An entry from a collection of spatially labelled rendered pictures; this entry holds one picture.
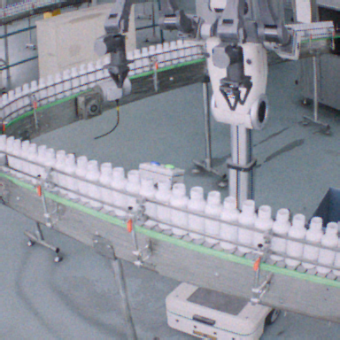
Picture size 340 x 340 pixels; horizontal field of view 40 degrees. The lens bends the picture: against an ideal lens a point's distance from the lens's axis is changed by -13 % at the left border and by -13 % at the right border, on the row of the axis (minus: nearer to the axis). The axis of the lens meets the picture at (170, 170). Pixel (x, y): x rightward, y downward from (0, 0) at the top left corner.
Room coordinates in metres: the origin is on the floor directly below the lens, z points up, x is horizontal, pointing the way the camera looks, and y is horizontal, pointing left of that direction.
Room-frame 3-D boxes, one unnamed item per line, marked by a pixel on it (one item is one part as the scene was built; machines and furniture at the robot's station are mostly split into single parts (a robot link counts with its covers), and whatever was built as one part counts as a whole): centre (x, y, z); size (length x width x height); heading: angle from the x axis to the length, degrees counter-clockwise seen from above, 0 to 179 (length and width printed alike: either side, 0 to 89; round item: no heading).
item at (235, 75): (1.47, -0.22, 1.51); 0.10 x 0.07 x 0.07; 144
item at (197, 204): (1.40, -0.08, 1.08); 0.06 x 0.06 x 0.17
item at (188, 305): (2.02, -0.30, 0.24); 0.68 x 0.53 x 0.41; 144
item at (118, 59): (1.74, 0.15, 1.51); 0.10 x 0.07 x 0.07; 144
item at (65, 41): (5.87, 0.91, 0.59); 1.10 x 0.62 x 1.18; 126
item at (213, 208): (1.37, -0.12, 1.08); 0.06 x 0.06 x 0.17
